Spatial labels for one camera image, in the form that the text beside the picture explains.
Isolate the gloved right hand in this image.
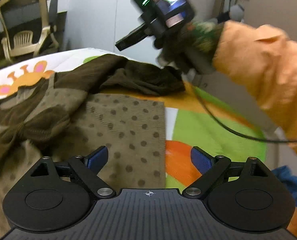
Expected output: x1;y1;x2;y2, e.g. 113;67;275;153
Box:
154;21;224;74

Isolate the brown polka dot garment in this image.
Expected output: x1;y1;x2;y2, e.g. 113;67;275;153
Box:
0;54;185;238

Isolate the black cable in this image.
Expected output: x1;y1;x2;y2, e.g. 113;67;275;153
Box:
191;84;297;144

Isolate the cartoon animal play mat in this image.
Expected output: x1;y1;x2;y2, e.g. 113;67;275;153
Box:
0;47;297;240

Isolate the blue cloth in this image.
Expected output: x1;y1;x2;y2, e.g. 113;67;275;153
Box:
272;165;297;207

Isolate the beige mesh office chair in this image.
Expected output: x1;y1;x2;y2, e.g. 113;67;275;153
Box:
0;0;60;64

